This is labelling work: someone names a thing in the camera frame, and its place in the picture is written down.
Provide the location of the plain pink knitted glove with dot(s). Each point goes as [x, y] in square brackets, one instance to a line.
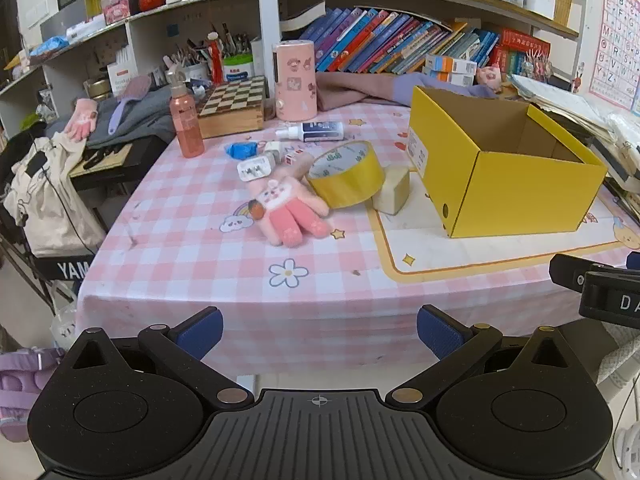
[82, 120]

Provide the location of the white rectangular block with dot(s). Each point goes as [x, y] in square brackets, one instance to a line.
[390, 192]

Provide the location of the red doll pen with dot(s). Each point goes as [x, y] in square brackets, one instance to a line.
[215, 60]

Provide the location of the grey cloth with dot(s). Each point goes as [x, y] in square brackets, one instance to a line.
[145, 115]

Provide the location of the pink pig plush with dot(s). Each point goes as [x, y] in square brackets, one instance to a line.
[487, 77]

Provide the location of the white desk mat yellow border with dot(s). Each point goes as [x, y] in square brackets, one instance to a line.
[425, 250]

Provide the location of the colourful spiky pencil holder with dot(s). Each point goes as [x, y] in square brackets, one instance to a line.
[536, 66]

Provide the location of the pink glitter pump bottle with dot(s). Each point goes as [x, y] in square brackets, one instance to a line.
[186, 125]

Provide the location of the alphabet wall poster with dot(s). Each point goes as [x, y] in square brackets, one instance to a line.
[617, 35]

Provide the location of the black electronic keyboard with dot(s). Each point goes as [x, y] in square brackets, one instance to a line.
[145, 152]

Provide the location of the white and blue spray bottle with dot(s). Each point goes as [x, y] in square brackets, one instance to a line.
[320, 131]

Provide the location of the pink cylinder container with stickers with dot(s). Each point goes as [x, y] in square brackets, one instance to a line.
[295, 85]

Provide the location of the beige tote bag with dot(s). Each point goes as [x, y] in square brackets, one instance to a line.
[55, 200]

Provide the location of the white wooden bookshelf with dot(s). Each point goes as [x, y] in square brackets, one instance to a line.
[267, 20]

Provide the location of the purple backpack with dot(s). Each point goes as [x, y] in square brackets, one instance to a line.
[20, 385]

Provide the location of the white and green pen cup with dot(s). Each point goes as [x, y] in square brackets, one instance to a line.
[239, 70]

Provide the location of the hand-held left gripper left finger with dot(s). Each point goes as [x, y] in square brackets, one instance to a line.
[200, 332]

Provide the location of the orange and white carton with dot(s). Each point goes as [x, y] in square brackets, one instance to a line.
[445, 79]
[450, 63]

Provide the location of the pink and purple cloth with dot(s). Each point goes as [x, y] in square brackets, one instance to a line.
[350, 90]

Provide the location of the white brush cup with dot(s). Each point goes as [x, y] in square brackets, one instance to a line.
[196, 71]

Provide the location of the yellow cardboard box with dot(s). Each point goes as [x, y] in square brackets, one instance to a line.
[525, 195]

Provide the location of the pink knitted glove with face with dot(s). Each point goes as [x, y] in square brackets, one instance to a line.
[287, 220]

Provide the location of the cartoon wall sticker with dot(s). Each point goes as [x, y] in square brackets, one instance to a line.
[578, 77]

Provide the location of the white plastic bag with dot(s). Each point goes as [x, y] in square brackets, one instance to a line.
[62, 327]

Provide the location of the red thick dictionary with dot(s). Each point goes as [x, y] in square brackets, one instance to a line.
[520, 42]

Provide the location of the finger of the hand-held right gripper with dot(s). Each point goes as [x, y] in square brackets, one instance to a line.
[565, 270]

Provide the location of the row of colourful books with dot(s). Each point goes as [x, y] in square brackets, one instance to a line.
[380, 40]

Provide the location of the small white packet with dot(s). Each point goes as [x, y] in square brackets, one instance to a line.
[297, 157]

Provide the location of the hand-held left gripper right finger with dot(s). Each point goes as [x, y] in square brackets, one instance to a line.
[437, 332]

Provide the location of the pile of papers and books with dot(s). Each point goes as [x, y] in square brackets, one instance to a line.
[575, 105]

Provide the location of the yellow tape roll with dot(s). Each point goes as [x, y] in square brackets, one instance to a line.
[350, 187]

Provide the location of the wooden chessboard box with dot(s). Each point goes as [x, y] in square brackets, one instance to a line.
[235, 97]

